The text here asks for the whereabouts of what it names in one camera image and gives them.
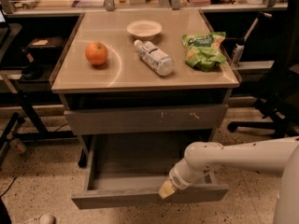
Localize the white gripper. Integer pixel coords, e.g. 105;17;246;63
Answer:
158;159;212;200

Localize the grey drawer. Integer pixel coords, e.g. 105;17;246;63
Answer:
64;104;228;135
72;133;228;209

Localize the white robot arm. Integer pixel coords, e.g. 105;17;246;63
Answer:
159;136;299;224

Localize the grey top drawer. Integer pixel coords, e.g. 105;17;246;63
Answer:
64;104;228;135

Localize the grey drawer cabinet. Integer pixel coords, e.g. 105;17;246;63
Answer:
51;9;239;148

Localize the clear plastic water bottle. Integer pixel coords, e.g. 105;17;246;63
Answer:
134;40;174;77

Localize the black office chair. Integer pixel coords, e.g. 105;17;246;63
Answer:
227;0;299;138

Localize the green snack bag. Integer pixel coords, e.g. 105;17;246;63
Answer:
182;32;226;72

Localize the orange apple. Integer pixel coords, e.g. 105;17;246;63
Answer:
85;41;108;65

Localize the white spray bottle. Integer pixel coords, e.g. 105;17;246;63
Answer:
232;38;245;65

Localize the plastic bottle on floor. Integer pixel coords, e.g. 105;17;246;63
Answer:
7;133;26;154

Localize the white bowl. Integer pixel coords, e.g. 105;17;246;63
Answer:
127;20;162;41

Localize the dark round object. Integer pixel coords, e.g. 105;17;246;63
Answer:
21;64;43;80

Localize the black box with label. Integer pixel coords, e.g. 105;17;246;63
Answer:
26;36;64;55

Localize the black desk frame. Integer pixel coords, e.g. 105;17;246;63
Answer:
0;23;76;165

